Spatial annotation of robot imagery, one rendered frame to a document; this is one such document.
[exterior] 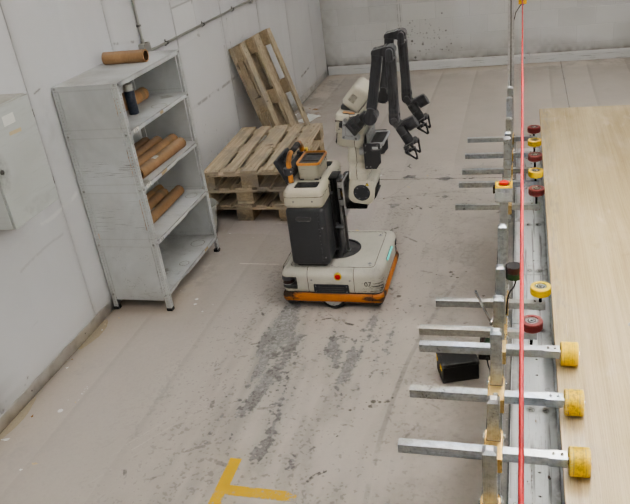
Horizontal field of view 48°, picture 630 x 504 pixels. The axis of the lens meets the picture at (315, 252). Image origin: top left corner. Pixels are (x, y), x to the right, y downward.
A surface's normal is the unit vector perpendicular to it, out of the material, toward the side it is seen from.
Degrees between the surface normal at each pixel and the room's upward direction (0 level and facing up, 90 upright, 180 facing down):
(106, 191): 90
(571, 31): 90
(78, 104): 90
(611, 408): 0
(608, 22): 90
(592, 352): 0
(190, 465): 0
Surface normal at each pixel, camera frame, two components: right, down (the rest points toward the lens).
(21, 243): 0.96, 0.01
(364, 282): -0.25, 0.47
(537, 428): -0.12, -0.88
